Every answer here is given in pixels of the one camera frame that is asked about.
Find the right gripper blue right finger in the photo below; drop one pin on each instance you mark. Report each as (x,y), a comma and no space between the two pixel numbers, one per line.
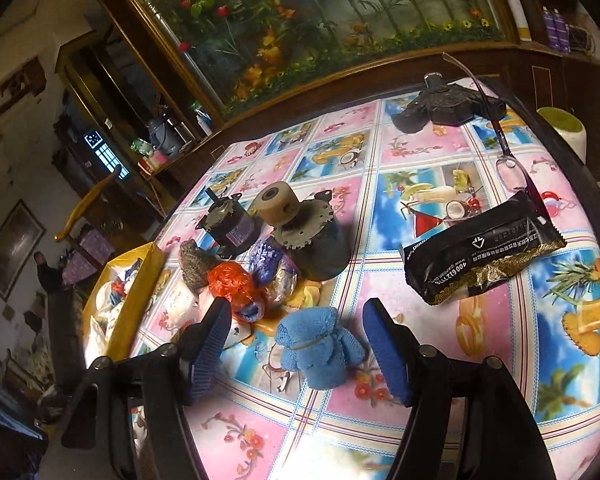
(383,335)

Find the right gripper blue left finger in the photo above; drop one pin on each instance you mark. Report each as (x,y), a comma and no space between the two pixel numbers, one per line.
(201,346)

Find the blue knitted cloth roll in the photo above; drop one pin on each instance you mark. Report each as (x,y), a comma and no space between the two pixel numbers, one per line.
(316,345)

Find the brown mesh scrubber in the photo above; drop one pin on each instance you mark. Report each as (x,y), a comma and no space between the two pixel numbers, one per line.
(195,264)

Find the black gold snack packet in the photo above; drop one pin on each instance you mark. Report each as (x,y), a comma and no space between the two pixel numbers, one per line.
(481,252)

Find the yellow cardboard box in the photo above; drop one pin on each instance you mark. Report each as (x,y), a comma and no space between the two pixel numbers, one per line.
(117,304)

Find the black gear motor with roller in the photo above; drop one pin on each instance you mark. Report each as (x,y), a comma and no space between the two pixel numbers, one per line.
(308,230)

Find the colourful printed tablecloth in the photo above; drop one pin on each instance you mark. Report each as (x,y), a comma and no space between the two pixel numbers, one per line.
(391,189)

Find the wooden chair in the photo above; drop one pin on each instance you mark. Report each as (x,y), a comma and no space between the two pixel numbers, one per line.
(85,204)

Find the eyeglasses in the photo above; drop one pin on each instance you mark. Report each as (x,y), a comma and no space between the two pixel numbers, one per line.
(512,174)

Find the blue thermos jug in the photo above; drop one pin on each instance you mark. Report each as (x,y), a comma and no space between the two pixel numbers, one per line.
(164,137)

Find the black cast machine part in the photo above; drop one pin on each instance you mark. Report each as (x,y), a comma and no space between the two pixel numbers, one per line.
(445,104)

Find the dark wooden cabinet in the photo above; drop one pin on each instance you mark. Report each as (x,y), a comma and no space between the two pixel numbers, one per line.
(535,73)

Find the purple bottles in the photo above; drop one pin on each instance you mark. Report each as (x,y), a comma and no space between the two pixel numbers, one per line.
(557,31)

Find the framed wall picture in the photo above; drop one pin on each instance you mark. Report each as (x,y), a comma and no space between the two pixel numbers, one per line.
(19,234)

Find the flower garden wall painting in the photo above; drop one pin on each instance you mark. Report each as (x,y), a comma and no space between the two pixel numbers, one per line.
(234,55)

